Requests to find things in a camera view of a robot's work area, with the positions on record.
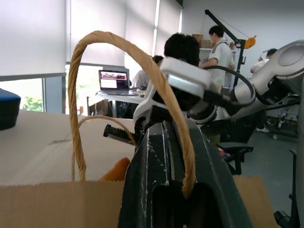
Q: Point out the black stand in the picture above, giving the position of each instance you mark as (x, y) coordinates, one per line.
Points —
(293, 209)

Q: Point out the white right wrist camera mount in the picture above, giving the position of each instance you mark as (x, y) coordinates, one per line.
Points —
(185, 71)

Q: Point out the standing person in white shirt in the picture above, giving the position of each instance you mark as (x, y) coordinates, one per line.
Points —
(221, 54)

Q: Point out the black office chair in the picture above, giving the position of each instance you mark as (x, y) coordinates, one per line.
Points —
(234, 150)

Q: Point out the brown paper bag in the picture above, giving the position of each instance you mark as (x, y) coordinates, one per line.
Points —
(59, 204)

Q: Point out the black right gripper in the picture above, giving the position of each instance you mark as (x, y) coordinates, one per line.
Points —
(184, 101)

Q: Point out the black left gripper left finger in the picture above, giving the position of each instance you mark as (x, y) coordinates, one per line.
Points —
(140, 171)

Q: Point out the white desk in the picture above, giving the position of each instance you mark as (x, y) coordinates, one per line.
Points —
(123, 97)

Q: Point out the person with black bushy hair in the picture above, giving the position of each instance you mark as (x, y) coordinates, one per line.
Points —
(183, 47)

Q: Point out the open laptop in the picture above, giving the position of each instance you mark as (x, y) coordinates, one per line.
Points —
(114, 80)

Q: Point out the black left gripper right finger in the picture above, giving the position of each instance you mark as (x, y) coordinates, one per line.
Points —
(213, 180)

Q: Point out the dark blue rounded case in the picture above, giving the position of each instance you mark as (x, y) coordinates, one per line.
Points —
(8, 109)

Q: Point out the orange plush toy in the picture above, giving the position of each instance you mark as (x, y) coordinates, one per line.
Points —
(116, 169)

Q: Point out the black hoist with orange reel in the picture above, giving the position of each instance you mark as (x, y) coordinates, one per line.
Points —
(240, 42)

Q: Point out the seated person in grey top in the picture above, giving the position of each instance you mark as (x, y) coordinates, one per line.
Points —
(142, 78)

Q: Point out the person in white with headset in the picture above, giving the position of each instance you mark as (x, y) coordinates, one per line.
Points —
(261, 64)

